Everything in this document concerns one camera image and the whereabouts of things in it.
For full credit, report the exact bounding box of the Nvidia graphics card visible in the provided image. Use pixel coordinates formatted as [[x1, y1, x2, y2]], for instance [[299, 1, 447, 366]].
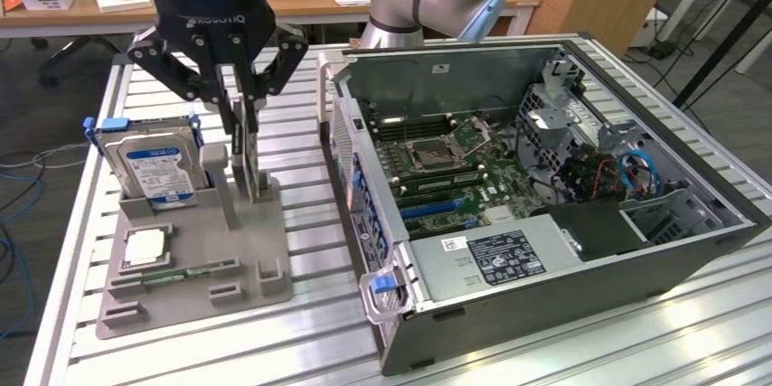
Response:
[[217, 62, 270, 204]]

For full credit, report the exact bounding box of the black office chair base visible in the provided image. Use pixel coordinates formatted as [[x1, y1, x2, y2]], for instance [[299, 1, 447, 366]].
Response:
[[38, 34, 141, 87]]

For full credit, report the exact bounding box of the hard disk with blue caddy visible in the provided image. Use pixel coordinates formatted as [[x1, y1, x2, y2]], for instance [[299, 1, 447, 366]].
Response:
[[78, 109, 209, 213]]

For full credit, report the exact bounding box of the CPU socket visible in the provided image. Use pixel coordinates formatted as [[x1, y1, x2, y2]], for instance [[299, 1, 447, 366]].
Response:
[[403, 135, 469, 171]]

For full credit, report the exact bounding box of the metal socket cover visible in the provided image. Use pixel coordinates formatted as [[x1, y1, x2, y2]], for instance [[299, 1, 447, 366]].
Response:
[[449, 115, 491, 153]]

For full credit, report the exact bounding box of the grey plastic parts rack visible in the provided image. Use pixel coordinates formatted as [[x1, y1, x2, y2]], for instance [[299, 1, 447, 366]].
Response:
[[94, 141, 297, 342]]

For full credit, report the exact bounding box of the silver CPU chip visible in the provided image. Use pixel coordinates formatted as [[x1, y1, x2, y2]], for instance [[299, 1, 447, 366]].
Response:
[[121, 230, 171, 269]]

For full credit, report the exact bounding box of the green motherboard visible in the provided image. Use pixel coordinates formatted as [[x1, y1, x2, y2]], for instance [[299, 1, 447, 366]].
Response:
[[361, 100, 555, 240]]

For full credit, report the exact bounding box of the green RAM stick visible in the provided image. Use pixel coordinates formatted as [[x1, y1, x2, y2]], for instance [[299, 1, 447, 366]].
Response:
[[110, 262, 235, 290]]

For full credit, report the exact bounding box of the metal disk bay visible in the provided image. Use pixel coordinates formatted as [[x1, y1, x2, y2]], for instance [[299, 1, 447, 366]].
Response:
[[517, 82, 603, 165]]

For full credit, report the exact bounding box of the silver chipset heatsink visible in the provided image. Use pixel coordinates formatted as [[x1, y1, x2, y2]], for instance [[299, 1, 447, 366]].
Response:
[[481, 205, 517, 225]]

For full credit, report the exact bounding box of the grey power supply unit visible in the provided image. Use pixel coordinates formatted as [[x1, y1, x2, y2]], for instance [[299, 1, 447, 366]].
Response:
[[399, 213, 586, 308]]

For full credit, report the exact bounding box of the white side table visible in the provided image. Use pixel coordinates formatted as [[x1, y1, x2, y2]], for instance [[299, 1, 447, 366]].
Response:
[[629, 0, 772, 75]]

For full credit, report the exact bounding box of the black power adapter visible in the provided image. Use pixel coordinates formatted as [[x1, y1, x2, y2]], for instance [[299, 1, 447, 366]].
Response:
[[647, 40, 681, 61]]

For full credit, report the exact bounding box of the open black PC case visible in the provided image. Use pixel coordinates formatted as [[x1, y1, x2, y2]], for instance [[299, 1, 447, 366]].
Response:
[[315, 32, 772, 378]]

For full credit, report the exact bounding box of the black stand pole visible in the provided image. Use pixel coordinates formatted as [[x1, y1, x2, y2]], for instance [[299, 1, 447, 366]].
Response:
[[671, 0, 772, 109]]

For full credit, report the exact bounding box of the white floor cable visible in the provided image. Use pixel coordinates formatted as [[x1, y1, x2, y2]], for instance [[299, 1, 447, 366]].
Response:
[[0, 144, 89, 171]]

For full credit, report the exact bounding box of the blue floor cable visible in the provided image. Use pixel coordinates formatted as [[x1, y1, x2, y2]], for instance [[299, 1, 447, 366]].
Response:
[[0, 173, 46, 340]]

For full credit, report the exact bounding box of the blue latch handle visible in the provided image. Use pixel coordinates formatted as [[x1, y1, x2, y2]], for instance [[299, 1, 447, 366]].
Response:
[[367, 273, 395, 298]]

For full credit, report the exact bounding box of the red wire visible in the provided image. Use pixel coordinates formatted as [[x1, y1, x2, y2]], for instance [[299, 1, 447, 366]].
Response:
[[590, 158, 611, 198]]

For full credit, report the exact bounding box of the blue wire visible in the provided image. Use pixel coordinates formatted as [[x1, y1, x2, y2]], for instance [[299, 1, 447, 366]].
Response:
[[617, 148, 665, 200]]

